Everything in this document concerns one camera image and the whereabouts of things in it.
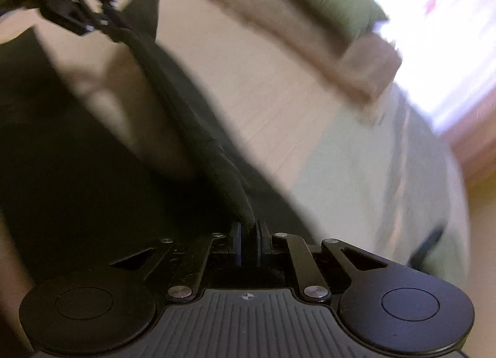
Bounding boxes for dark olive pants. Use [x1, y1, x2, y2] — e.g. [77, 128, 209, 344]
[0, 0, 328, 297]

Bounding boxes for pink grey striped blanket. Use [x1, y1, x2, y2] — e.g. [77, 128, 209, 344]
[31, 0, 471, 289]

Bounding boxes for beige folded blanket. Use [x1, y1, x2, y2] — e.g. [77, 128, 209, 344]
[196, 0, 404, 105]

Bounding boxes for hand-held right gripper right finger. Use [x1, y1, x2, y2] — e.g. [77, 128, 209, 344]
[254, 220, 390, 302]

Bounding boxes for pink curtain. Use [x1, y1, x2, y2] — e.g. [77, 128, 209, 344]
[422, 0, 496, 184]

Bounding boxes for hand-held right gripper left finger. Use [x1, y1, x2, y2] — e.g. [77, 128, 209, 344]
[108, 222, 243, 302]

